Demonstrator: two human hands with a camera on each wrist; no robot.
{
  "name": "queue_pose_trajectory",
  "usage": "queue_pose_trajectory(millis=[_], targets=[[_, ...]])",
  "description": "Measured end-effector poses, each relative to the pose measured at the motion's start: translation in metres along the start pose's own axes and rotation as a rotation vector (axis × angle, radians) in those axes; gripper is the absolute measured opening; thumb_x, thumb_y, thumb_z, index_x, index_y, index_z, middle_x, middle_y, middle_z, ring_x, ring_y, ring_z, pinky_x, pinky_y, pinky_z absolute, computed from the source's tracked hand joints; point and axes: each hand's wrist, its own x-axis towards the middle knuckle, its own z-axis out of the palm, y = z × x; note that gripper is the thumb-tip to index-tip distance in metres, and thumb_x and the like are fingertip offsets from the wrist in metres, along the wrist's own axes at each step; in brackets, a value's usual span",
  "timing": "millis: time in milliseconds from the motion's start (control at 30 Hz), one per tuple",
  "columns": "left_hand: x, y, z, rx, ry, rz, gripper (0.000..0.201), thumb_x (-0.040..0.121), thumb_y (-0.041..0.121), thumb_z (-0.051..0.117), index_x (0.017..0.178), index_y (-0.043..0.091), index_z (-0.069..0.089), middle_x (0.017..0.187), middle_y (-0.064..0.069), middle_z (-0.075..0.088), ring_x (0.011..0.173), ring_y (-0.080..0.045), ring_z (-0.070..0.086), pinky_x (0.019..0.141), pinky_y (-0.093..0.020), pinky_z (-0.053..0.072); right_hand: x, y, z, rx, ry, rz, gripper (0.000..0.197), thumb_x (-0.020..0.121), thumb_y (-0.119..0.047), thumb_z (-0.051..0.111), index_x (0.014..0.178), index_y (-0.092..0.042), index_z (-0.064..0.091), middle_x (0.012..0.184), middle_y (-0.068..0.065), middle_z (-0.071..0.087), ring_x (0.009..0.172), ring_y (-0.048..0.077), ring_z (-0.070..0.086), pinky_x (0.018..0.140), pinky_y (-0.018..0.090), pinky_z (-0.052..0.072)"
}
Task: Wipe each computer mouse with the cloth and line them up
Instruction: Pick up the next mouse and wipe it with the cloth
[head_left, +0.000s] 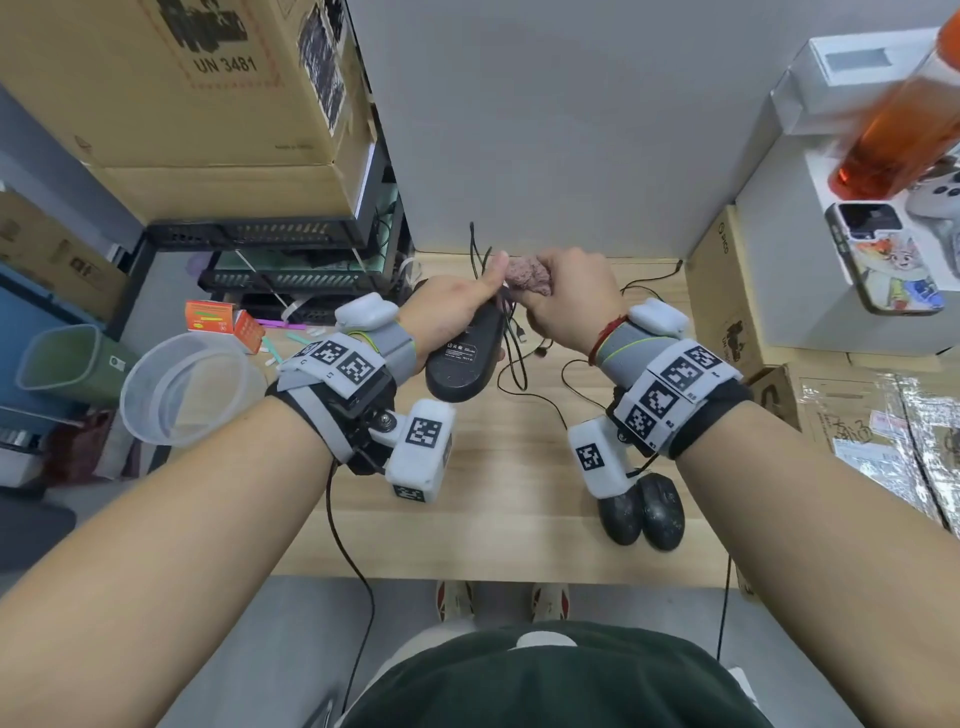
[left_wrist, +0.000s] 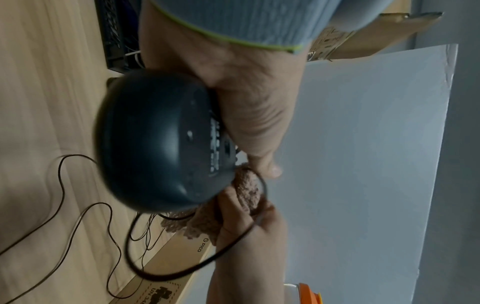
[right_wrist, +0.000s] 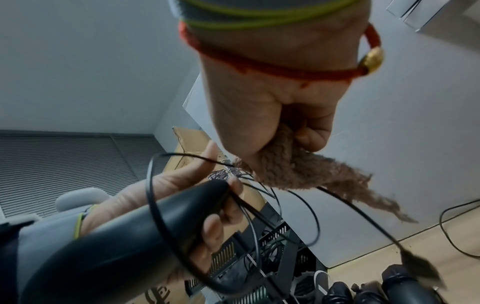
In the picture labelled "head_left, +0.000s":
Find pink fluffy wiping cloth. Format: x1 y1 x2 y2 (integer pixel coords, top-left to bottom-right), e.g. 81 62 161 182
503 254 556 298

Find black computer mouse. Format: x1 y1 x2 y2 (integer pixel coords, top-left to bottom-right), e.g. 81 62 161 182
637 472 686 553
425 299 508 404
597 487 644 547

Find clear plastic basin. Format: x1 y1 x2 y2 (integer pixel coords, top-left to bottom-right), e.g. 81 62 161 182
119 332 269 449

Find blue panel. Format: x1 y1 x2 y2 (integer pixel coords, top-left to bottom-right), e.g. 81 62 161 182
0 269 91 410

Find white rounded device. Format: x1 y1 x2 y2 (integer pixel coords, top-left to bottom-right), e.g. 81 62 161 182
903 157 960 279

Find plain orange small box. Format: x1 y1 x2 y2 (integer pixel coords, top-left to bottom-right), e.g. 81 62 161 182
232 309 267 355

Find person's right forearm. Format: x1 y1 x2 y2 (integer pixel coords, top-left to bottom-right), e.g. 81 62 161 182
677 401 960 728

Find tangle of black mouse cables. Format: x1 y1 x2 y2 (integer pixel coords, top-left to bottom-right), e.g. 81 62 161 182
517 258 685 433

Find white power strip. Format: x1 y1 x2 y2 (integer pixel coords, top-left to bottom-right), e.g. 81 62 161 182
727 667 763 706

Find cardboard box with black logo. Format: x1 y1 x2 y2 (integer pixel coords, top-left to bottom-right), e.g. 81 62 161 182
746 363 960 538

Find red string bracelet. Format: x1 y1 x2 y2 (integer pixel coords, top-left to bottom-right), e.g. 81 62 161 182
587 314 630 367

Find phone with colourful case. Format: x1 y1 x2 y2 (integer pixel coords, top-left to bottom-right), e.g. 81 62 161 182
824 200 946 316

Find person's right hand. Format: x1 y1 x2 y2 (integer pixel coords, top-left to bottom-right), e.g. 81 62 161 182
506 247 628 358

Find black stacked tray rack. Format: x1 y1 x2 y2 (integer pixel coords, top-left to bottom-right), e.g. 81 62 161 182
146 142 415 325

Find dark grey padded seat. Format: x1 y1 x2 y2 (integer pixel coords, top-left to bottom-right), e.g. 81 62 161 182
0 491 76 571

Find cardboard box with small prints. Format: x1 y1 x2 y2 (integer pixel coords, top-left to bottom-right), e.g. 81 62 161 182
0 191 130 322

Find small stamped cardboard box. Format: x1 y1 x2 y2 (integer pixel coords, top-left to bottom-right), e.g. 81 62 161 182
686 206 796 369

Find white left wrist puck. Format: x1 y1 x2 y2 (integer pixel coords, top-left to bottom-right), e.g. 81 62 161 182
335 292 400 334

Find orange bottle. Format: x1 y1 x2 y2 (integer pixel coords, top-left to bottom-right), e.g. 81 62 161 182
828 11 960 202

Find plain cardboard box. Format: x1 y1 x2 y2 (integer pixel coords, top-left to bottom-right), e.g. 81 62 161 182
86 112 380 224

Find black right rig cable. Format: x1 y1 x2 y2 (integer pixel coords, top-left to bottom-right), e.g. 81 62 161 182
716 554 733 661

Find left wrist camera rig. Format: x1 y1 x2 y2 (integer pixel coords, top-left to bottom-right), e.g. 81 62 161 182
266 333 457 505

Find grey left wrist sleeve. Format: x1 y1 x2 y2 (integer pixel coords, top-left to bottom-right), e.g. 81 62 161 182
367 322 418 388

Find large stamped cardboard box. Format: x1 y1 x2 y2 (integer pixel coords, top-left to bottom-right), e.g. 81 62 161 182
0 0 376 168

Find person's left forearm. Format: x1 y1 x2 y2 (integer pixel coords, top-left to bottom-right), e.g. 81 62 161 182
0 401 335 728

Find person's left hand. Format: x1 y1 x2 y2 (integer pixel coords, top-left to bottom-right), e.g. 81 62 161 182
397 253 511 369

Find white right wrist puck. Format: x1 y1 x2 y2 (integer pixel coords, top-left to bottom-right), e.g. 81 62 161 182
628 298 690 339

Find green trash bin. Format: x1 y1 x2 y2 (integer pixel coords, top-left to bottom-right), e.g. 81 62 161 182
16 323 140 409

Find small white boxes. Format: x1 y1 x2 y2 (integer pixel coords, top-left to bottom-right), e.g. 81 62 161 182
770 29 946 136

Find large white box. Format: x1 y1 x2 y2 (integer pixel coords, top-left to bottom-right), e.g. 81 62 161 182
734 134 960 358

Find person's left shoe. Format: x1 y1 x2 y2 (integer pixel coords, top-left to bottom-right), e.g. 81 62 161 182
436 581 476 624

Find black left rig cable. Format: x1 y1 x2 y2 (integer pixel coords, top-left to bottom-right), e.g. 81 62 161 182
326 461 376 714

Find grey right wrist sleeve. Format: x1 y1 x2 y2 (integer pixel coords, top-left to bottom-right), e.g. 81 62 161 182
596 322 676 388

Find black rig cable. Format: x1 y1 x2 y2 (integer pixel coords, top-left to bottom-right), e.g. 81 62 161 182
326 461 376 714
716 554 733 661

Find white wrist puck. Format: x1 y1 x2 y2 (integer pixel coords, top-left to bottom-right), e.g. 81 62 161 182
335 292 400 334
628 298 690 339

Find person's beige trousers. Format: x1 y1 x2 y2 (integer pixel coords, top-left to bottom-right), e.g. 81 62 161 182
352 622 481 710

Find orange box with green print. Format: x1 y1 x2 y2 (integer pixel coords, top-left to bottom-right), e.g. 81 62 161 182
185 301 238 335

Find grey wrist sleeve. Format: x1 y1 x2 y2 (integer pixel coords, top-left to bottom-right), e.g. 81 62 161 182
596 322 676 388
367 322 418 388

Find person's dark shirt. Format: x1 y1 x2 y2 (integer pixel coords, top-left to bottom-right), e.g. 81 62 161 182
341 622 774 728

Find dark red bag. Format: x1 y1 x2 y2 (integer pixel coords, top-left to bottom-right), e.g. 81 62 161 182
44 408 140 481

